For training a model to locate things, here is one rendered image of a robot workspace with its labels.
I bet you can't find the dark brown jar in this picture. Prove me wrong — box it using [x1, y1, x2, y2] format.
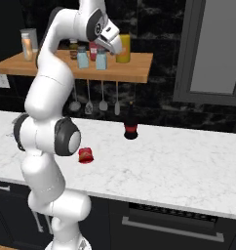
[68, 38, 80, 61]

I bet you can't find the grey dishwasher handle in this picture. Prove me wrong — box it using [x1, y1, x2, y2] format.
[121, 216, 225, 244]

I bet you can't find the tan glass shaker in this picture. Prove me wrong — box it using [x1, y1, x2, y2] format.
[20, 32, 34, 63]

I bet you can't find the grey framed window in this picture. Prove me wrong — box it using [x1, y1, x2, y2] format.
[173, 0, 236, 107]

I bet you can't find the grey cabinet door handle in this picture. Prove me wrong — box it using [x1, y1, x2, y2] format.
[46, 216, 55, 236]
[31, 209, 45, 234]

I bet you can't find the hanging metal ladle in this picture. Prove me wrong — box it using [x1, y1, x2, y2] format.
[68, 81, 82, 112]

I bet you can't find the dark condiment bottle red label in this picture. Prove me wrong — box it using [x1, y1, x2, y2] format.
[123, 101, 139, 141]

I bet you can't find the wooden wall shelf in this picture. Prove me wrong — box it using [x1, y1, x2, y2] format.
[0, 49, 154, 84]

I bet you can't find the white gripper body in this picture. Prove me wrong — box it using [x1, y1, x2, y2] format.
[97, 31, 124, 56]

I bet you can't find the dark drawer front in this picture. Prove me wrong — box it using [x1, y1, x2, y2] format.
[0, 180, 31, 204]

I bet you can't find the white wall outlet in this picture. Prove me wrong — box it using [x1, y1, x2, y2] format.
[0, 73, 12, 90]

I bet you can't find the pale blue shaker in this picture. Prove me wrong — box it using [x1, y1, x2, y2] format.
[76, 45, 91, 70]
[95, 47, 108, 71]

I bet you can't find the black dishwasher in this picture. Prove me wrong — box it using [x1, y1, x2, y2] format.
[109, 198, 236, 250]

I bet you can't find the yellow condiment bottle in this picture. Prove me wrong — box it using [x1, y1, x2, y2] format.
[115, 33, 132, 64]

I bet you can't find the dark cabinet door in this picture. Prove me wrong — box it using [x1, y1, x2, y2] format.
[0, 198, 56, 249]

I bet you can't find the hanging slotted metal spatula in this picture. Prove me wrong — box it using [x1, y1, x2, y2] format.
[84, 79, 95, 116]

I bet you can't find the hanging narrow metal spatula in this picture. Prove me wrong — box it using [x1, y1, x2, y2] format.
[113, 81, 121, 116]

